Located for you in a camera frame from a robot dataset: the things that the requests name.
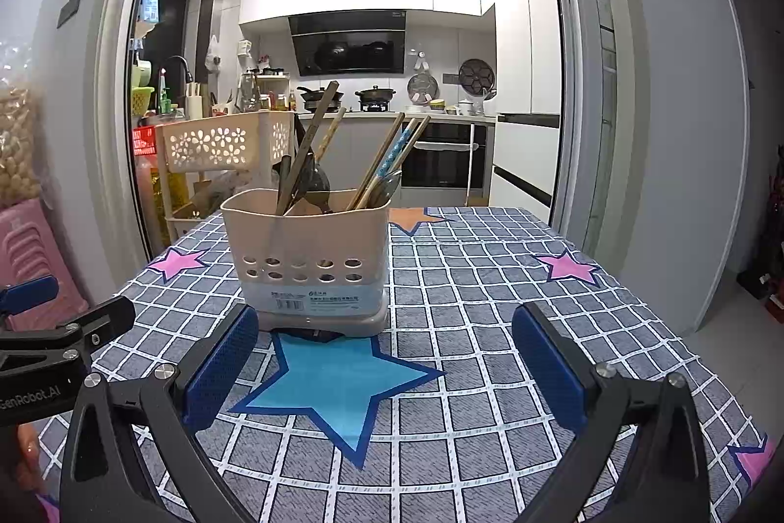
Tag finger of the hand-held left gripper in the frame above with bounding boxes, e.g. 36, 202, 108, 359
0, 295, 136, 390
0, 276, 61, 323

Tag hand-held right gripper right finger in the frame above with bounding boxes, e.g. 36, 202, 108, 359
511, 304, 711, 523

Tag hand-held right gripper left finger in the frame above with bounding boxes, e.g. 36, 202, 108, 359
59, 305, 259, 523

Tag beige plastic utensil holder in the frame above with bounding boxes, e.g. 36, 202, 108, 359
219, 186, 393, 333

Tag person's left hand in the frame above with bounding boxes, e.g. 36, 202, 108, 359
17, 423, 49, 495

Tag pink plastic stool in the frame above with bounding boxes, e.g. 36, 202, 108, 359
0, 198, 90, 331

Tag checkered star tablecloth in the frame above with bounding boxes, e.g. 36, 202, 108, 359
37, 205, 779, 523

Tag clear bag of beige beans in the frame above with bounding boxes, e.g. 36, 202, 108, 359
0, 39, 45, 208

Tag red carton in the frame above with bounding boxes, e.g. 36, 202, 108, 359
131, 126, 159, 157

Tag beige perforated storage cart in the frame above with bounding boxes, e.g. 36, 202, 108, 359
154, 109, 295, 242

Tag green plastic basket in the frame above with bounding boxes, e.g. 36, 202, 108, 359
130, 85, 156, 117

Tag black built-in oven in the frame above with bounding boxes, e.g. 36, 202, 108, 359
401, 122, 489, 190

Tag grey kitchen counter cabinet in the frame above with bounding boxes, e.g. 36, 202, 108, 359
294, 109, 497, 208

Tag black kitchen faucet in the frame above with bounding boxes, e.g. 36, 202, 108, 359
160, 55, 195, 90

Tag seasoning rack with bottles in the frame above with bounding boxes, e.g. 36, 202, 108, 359
242, 66, 290, 114

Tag black wok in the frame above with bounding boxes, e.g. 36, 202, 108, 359
297, 87, 335, 111

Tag white refrigerator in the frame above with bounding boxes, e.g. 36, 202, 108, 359
479, 0, 562, 208

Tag dark round hanging pan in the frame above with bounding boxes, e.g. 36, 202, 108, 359
458, 58, 496, 98

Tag round grey hanging lid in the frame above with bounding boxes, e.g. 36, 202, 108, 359
407, 73, 438, 105

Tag black cooking pot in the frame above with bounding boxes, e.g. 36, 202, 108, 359
355, 85, 396, 108

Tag black range hood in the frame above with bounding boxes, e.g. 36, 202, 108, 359
289, 10, 408, 76

